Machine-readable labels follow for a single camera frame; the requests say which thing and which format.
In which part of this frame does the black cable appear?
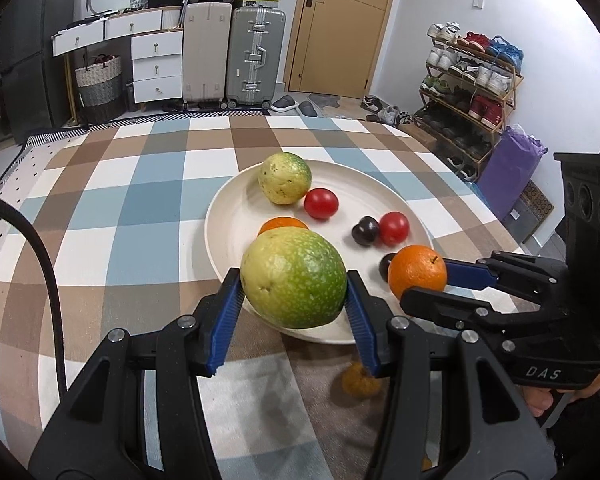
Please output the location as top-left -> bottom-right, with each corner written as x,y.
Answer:
0,190 -> 70,401

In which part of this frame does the white drawer cabinet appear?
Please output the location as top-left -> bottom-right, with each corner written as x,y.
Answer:
52,6 -> 183,105

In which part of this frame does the cream round plate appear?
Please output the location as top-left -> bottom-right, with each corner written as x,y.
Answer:
204,160 -> 431,344

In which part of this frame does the checkered tablecloth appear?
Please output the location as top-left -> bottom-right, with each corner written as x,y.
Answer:
0,116 -> 517,479

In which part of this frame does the large green-yellow fruit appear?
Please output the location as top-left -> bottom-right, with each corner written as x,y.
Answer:
240,228 -> 347,330

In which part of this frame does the red cherry tomato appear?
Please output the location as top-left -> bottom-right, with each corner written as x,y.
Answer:
303,188 -> 339,220
379,211 -> 410,246

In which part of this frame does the small yellow-green fruit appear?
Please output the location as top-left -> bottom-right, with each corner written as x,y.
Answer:
258,152 -> 312,206

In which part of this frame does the black refrigerator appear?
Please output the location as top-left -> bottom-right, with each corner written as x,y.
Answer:
0,0 -> 74,144

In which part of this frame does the purple bag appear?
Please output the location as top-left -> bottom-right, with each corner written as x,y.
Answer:
477,124 -> 547,220

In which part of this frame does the small orange on plate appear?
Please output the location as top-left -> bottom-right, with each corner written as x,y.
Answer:
258,217 -> 308,235

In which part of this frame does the silver suitcase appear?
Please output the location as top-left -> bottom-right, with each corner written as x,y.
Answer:
225,6 -> 286,110

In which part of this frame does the person's right hand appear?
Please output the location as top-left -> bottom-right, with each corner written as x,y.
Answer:
519,374 -> 600,418

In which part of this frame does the large orange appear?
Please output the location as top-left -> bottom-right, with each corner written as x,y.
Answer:
388,245 -> 448,300

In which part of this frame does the beige suitcase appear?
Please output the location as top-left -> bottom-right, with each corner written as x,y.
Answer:
182,2 -> 233,103

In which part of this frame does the dark plum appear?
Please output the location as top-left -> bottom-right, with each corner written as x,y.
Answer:
351,216 -> 380,247
378,252 -> 396,283

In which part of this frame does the wooden door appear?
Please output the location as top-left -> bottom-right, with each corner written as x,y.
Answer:
284,0 -> 392,98

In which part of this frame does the brown longan upper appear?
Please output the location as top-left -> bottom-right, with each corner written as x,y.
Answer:
341,362 -> 382,400

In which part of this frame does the wicker laundry basket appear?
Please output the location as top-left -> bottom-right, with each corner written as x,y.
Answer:
74,54 -> 125,124

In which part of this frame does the wooden shoe rack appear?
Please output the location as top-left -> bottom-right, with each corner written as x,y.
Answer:
414,22 -> 524,182

